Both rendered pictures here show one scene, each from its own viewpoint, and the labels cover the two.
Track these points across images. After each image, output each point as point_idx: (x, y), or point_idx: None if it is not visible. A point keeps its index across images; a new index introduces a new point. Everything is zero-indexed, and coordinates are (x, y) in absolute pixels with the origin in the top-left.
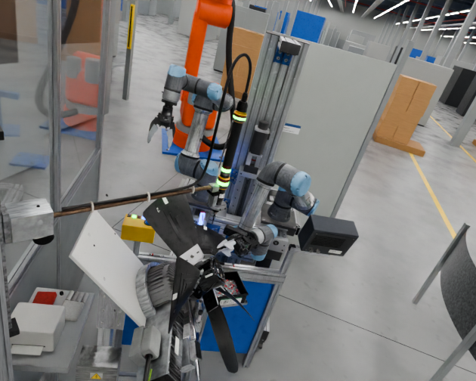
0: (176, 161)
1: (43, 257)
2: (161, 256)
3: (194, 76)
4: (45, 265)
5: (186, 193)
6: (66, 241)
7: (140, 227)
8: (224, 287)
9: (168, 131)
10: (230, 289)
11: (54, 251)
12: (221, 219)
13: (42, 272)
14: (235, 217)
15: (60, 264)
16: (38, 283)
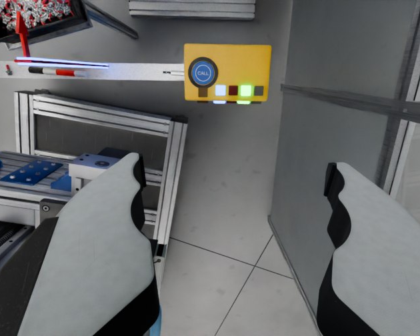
0: (155, 325)
1: (389, 22)
2: (168, 71)
3: None
4: (369, 37)
5: None
6: (335, 137)
7: (225, 45)
8: (25, 1)
9: (122, 295)
10: None
11: (358, 83)
12: (44, 197)
13: (370, 22)
14: (11, 214)
15: (327, 108)
16: (371, 0)
